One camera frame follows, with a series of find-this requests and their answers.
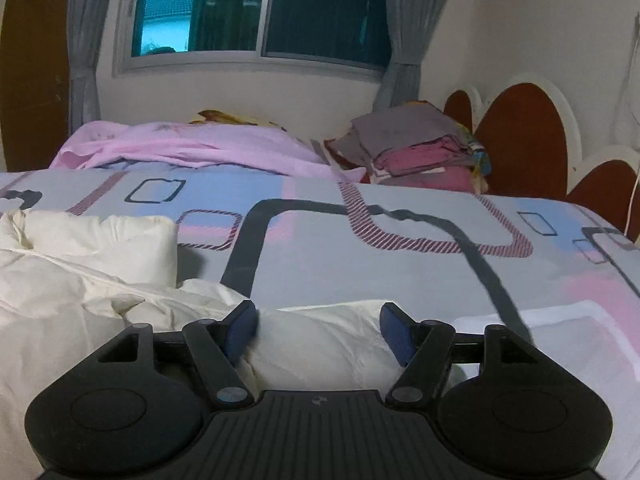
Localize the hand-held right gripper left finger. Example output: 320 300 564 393
95 300 260 408

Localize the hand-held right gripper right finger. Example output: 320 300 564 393
379 302 542 407

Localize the white puffer jacket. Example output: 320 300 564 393
0 209 468 480

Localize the stack of folded clothes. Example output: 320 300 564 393
324 100 495 196

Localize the bed with patterned sheet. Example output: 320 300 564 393
0 167 640 441

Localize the pink blanket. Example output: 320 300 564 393
50 120 351 181

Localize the yellow printed cloth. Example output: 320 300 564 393
189 109 287 132

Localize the brown and white headboard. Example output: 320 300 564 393
442 72 640 235

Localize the grey curtain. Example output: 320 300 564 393
372 0 463 111
67 0 148 132

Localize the sliding glass window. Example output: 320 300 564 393
112 0 401 81

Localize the brown wooden door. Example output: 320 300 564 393
0 0 76 173

